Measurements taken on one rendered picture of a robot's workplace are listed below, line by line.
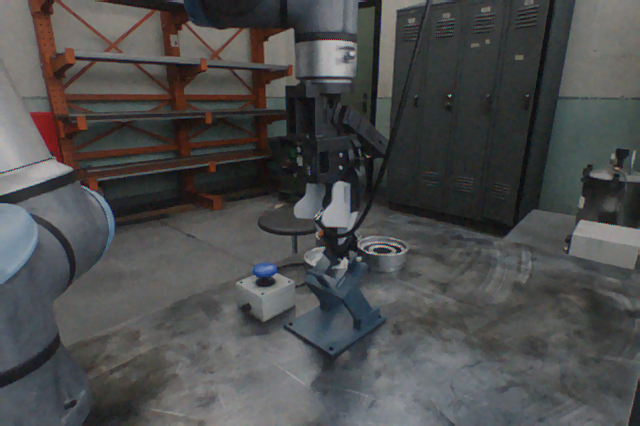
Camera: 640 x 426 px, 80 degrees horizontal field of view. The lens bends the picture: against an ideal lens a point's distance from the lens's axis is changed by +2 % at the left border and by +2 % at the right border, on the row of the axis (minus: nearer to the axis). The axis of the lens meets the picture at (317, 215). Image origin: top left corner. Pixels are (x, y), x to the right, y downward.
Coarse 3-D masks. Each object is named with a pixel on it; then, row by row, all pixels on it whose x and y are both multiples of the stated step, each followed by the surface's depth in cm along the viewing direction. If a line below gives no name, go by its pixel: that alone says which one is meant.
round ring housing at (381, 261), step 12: (360, 240) 82; (372, 240) 85; (384, 240) 85; (396, 240) 83; (360, 252) 78; (372, 252) 79; (384, 252) 82; (372, 264) 76; (384, 264) 76; (396, 264) 76
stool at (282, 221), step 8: (288, 208) 185; (264, 216) 173; (272, 216) 173; (280, 216) 173; (288, 216) 173; (264, 224) 163; (272, 224) 162; (280, 224) 162; (288, 224) 162; (296, 224) 162; (304, 224) 162; (312, 224) 162; (272, 232) 159; (280, 232) 157; (288, 232) 156; (296, 232) 156; (304, 232) 157; (312, 232) 159; (296, 240) 174; (296, 248) 175
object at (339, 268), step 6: (312, 252) 77; (318, 252) 79; (306, 258) 76; (312, 258) 76; (306, 264) 72; (312, 264) 71; (336, 264) 76; (342, 264) 73; (330, 270) 69; (336, 270) 69; (342, 270) 70; (330, 276) 70; (336, 276) 70
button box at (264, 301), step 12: (252, 276) 65; (276, 276) 65; (240, 288) 62; (252, 288) 61; (264, 288) 61; (276, 288) 61; (288, 288) 62; (240, 300) 63; (252, 300) 61; (264, 300) 59; (276, 300) 61; (288, 300) 63; (252, 312) 61; (264, 312) 60; (276, 312) 62
